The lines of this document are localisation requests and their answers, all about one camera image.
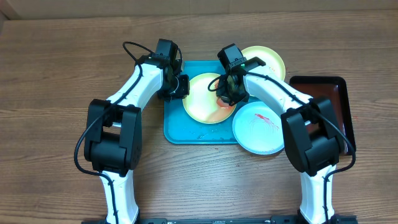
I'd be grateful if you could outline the red and grey sponge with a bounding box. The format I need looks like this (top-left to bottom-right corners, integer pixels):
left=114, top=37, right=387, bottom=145
left=216, top=98, right=235, bottom=110

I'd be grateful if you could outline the yellow-green plate with ketchup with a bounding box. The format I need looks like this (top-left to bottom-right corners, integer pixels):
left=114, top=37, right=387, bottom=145
left=183, top=73, right=236, bottom=124

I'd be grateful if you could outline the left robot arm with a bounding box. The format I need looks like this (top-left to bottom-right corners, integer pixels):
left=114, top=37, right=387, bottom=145
left=74, top=39, right=189, bottom=223

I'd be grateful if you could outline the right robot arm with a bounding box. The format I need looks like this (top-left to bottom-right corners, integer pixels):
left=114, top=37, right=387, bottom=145
left=214, top=44, right=352, bottom=223

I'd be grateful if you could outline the teal plastic tray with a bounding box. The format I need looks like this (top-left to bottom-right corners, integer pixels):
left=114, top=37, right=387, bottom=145
left=164, top=60, right=238, bottom=144

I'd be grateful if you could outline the dark red rectangular tray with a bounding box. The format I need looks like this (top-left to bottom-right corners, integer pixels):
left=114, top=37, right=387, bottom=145
left=289, top=76, right=356, bottom=151

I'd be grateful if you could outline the light blue plate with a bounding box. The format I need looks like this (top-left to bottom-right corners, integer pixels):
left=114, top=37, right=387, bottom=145
left=233, top=101, right=284, bottom=155

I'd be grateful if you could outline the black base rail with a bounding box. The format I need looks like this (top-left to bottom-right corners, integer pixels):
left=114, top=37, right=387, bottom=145
left=81, top=215, right=358, bottom=224

